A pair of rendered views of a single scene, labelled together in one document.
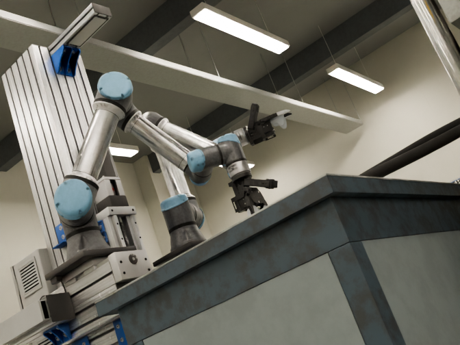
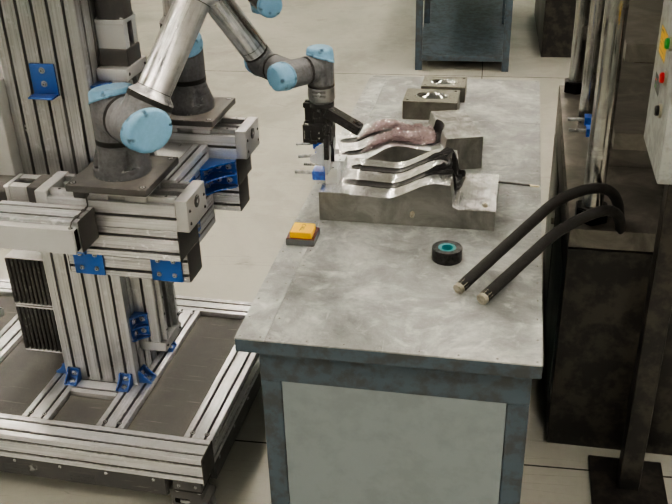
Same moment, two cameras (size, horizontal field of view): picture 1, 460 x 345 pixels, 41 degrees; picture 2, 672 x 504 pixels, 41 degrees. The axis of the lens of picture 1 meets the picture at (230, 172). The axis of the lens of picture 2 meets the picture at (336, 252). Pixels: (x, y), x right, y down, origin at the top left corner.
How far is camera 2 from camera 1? 166 cm
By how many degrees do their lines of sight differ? 51
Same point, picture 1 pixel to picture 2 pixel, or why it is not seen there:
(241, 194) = (319, 128)
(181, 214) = (196, 69)
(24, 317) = (40, 238)
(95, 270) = (148, 206)
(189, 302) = (352, 378)
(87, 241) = (134, 161)
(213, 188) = not seen: outside the picture
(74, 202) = (152, 141)
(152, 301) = (307, 360)
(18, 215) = not seen: outside the picture
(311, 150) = not seen: outside the picture
